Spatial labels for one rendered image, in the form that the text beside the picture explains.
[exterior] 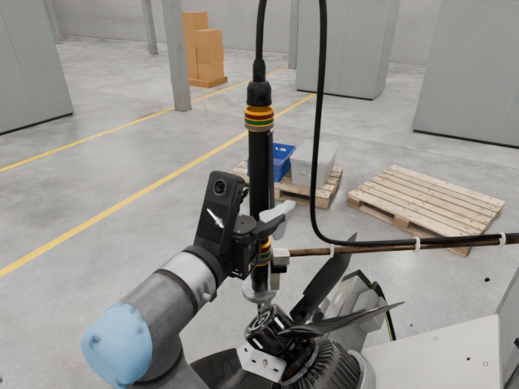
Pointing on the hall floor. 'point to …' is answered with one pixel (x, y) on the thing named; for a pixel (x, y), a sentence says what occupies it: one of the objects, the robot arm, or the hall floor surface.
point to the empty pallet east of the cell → (426, 204)
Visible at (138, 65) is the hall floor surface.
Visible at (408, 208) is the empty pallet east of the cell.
